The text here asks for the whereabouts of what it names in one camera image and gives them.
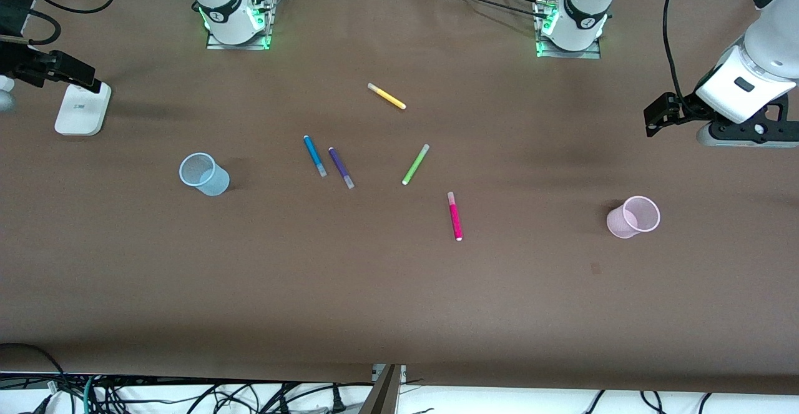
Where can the blue marker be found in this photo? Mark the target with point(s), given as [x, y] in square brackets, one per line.
[314, 155]

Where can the translucent pink plastic cup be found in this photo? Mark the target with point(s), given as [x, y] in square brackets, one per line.
[627, 223]

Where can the yellow marker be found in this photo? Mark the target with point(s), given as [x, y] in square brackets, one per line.
[388, 97]

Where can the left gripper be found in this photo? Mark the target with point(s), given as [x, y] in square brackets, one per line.
[685, 107]

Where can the pink marker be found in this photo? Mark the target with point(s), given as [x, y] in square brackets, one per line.
[455, 217]

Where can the green marker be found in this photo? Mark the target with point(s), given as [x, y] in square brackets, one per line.
[415, 165]

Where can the black power plug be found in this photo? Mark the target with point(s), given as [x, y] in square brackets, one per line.
[338, 400]

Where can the brown table leg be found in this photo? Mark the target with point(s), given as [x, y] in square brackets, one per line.
[382, 395]

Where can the translucent blue plastic cup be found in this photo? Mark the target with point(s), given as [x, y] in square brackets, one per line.
[209, 180]

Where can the brown table cover sheet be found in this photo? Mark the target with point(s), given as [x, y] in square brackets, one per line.
[399, 289]

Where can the black box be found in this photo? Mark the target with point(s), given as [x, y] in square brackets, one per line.
[15, 11]

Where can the white rounded box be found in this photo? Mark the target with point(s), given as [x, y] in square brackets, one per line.
[78, 117]

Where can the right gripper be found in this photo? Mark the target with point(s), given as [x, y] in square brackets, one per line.
[19, 62]

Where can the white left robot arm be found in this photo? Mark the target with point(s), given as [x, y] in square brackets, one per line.
[583, 8]

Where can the purple marker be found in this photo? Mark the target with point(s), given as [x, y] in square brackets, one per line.
[341, 167]

